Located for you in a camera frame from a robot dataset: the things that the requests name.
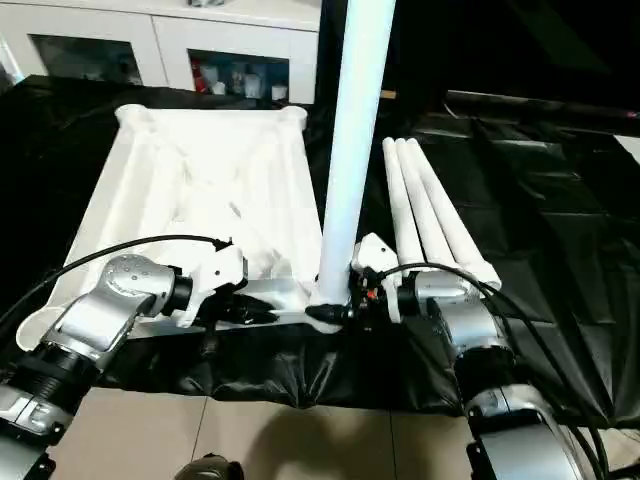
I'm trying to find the black robot left foot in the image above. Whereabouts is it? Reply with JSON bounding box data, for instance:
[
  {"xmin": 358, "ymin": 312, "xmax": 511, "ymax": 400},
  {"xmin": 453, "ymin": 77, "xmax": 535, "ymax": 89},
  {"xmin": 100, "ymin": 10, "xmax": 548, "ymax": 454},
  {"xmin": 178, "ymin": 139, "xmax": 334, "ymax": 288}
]
[{"xmin": 172, "ymin": 453, "xmax": 241, "ymax": 480}]

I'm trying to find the black plastic mat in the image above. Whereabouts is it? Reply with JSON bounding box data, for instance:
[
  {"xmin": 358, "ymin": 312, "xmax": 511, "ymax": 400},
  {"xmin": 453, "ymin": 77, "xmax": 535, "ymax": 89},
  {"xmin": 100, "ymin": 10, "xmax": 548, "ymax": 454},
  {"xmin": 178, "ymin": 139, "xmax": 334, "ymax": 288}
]
[{"xmin": 0, "ymin": 72, "xmax": 640, "ymax": 421}]

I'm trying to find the white cabinet with glass doors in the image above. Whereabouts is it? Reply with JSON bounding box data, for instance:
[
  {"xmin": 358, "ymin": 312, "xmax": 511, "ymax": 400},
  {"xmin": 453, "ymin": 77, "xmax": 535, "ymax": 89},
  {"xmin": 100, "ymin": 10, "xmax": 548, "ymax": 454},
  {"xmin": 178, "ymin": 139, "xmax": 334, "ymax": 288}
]
[{"xmin": 0, "ymin": 0, "xmax": 321, "ymax": 104}]

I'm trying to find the black backdrop cloth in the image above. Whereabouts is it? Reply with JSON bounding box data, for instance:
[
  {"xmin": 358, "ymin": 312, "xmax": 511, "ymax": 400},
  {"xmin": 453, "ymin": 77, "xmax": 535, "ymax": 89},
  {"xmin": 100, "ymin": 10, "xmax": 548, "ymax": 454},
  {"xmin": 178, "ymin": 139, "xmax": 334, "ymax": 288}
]
[{"xmin": 320, "ymin": 0, "xmax": 640, "ymax": 126}]

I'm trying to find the light blue translucent pole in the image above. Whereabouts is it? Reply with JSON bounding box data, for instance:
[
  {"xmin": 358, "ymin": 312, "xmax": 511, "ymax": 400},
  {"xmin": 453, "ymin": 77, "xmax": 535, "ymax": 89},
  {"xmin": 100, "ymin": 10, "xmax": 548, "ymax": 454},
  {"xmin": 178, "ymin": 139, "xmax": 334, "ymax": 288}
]
[{"xmin": 0, "ymin": 40, "xmax": 23, "ymax": 86}]

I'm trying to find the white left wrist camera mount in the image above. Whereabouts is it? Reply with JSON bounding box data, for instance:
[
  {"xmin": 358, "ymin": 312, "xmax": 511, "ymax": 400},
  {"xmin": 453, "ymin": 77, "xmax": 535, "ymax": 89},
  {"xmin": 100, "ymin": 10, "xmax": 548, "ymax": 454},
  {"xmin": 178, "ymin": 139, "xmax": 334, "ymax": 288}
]
[{"xmin": 180, "ymin": 238, "xmax": 251, "ymax": 329}]

